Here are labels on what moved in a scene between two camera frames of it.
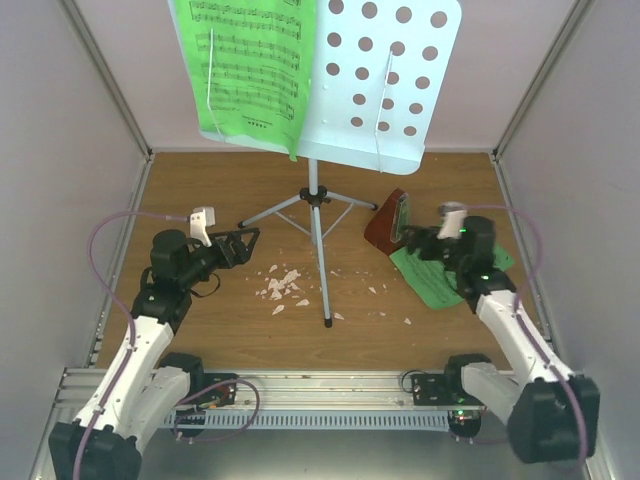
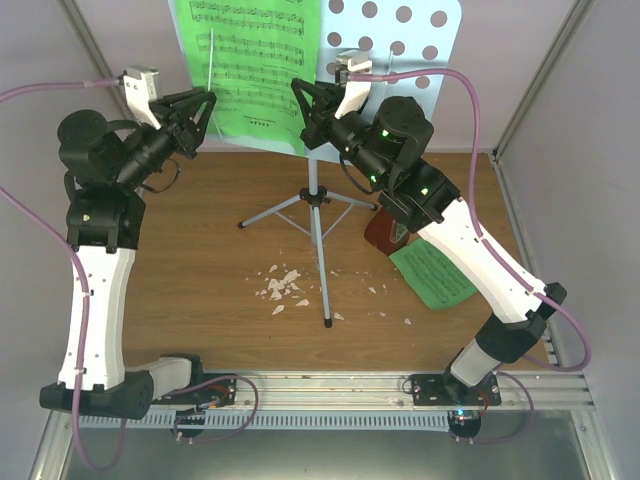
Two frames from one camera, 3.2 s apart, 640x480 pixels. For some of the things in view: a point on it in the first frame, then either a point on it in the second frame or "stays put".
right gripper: (419, 234) to (326, 96)
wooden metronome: (379, 230) stays put
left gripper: (228, 260) to (186, 135)
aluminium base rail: (84, 391) stays put
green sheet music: (439, 286) stays put
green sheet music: (250, 64) stays put
